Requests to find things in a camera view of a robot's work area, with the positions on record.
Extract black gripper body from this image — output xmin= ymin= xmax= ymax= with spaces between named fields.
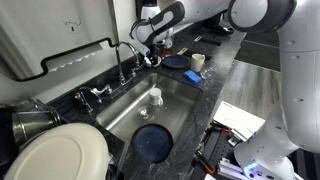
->
xmin=146 ymin=55 xmax=159 ymax=65

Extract chrome faucet handle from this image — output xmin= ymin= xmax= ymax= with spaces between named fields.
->
xmin=92 ymin=84 xmax=113 ymax=96
xmin=130 ymin=64 xmax=145 ymax=78

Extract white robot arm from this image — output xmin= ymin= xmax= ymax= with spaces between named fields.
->
xmin=131 ymin=0 xmax=320 ymax=180

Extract chrome gooseneck faucet spout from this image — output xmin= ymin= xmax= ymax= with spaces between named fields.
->
xmin=115 ymin=41 xmax=141 ymax=86

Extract small white bowl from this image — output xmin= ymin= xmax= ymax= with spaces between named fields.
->
xmin=143 ymin=57 xmax=162 ymax=68

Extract orange dish soap bottle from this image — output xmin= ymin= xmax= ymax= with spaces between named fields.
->
xmin=161 ymin=45 xmax=173 ymax=56

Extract dark blue plate on counter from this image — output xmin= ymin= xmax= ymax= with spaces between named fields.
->
xmin=162 ymin=55 xmax=189 ymax=69

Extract white mug in sink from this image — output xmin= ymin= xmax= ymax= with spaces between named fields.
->
xmin=149 ymin=88 xmax=163 ymax=106

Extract blue sponge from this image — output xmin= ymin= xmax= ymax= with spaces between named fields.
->
xmin=183 ymin=70 xmax=202 ymax=84

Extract cream mug on counter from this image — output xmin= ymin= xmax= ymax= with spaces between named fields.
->
xmin=191 ymin=54 xmax=205 ymax=72

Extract stainless steel sink basin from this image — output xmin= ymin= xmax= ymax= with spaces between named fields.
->
xmin=96 ymin=73 xmax=202 ymax=147

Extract clear glass bowl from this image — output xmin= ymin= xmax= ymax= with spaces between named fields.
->
xmin=200 ymin=67 xmax=215 ymax=80

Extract chrome soap pump dispenser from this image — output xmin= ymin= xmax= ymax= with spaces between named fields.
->
xmin=74 ymin=87 xmax=102 ymax=114

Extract dark blue plate in sink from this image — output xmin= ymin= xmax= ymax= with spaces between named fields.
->
xmin=131 ymin=124 xmax=173 ymax=163

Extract white paper sheet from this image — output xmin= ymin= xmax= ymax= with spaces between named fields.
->
xmin=213 ymin=101 xmax=265 ymax=141

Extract steel paper towel dispenser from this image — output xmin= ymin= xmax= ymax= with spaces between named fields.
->
xmin=0 ymin=0 xmax=117 ymax=81

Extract large white plate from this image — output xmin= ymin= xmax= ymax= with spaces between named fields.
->
xmin=4 ymin=123 xmax=110 ymax=180

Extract stainless steel bowl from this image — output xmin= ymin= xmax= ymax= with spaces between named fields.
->
xmin=12 ymin=99 xmax=61 ymax=147

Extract black dish drying rack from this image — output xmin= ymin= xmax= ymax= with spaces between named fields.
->
xmin=0 ymin=105 xmax=18 ymax=175

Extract black clamp with orange handle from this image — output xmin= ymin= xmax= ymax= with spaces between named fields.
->
xmin=195 ymin=150 xmax=216 ymax=175

